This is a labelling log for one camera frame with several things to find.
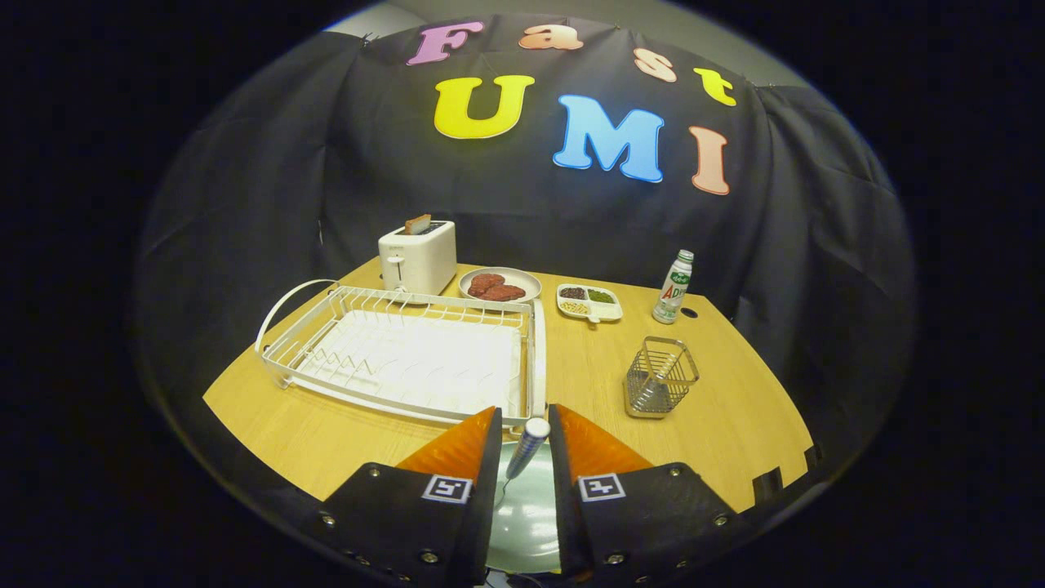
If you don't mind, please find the pale green plate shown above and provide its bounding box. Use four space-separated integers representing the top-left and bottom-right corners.
486 441 563 574

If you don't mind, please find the metal wire basket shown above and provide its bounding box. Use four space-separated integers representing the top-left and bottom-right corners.
625 336 700 420

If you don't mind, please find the white divided tray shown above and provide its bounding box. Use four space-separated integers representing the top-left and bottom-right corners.
556 283 624 323

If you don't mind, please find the white wire dish rack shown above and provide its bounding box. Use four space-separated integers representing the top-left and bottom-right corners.
256 278 547 429

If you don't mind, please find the black backdrop cloth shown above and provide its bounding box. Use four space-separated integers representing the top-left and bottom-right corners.
135 12 915 532

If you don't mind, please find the spoon with patterned handle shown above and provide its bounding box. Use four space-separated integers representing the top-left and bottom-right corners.
496 417 552 501

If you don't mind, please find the white drink bottle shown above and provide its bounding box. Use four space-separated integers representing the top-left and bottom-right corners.
652 249 695 325

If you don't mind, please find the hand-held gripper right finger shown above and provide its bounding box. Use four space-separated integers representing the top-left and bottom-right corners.
549 403 752 585

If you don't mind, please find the beige round plate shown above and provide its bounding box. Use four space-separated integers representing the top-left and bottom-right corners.
458 266 543 305

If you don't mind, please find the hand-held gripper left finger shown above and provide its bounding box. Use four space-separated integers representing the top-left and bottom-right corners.
314 406 504 587

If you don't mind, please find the white toaster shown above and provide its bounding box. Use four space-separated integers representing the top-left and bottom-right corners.
378 219 458 296

